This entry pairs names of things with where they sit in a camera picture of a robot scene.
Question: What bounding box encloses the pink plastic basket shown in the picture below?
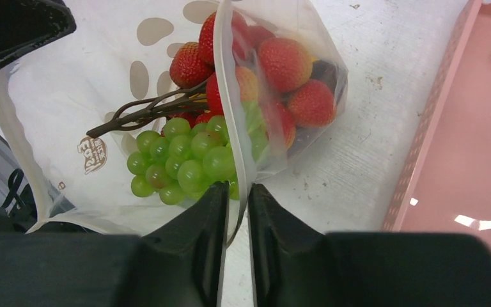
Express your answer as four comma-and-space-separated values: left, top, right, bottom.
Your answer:
382, 1, 491, 249

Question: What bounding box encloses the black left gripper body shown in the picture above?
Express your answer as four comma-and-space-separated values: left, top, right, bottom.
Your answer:
0, 0, 77, 69

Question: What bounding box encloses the red strawberry cluster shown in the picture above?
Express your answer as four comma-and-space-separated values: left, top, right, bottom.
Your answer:
86, 11, 338, 149

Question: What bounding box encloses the clear zip top bag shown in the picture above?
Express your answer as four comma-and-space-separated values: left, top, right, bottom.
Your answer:
0, 1, 348, 242

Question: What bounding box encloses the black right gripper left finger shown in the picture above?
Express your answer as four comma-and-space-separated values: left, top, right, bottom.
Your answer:
0, 183, 229, 306

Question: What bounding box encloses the green grape bunch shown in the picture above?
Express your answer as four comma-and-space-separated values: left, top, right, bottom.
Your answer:
127, 102, 240, 205

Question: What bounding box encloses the dark purple eggplant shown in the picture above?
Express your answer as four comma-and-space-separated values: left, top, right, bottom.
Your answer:
310, 59, 348, 106

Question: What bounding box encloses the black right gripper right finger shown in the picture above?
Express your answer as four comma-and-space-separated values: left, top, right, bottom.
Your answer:
248, 184, 491, 306

